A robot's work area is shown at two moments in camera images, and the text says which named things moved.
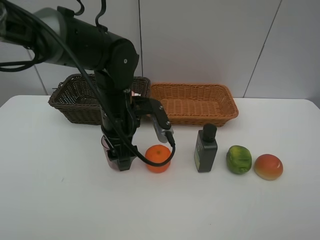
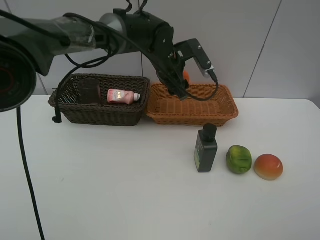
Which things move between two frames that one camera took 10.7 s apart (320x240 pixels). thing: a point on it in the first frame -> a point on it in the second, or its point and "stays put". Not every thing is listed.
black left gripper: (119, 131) -> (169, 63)
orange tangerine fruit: (158, 153) -> (186, 76)
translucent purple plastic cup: (114, 164) -> (89, 90)
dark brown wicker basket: (75, 98) stays put
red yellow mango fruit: (268, 167) stays put
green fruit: (239, 159) stays put
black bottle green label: (206, 148) stays put
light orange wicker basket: (195, 104) stays put
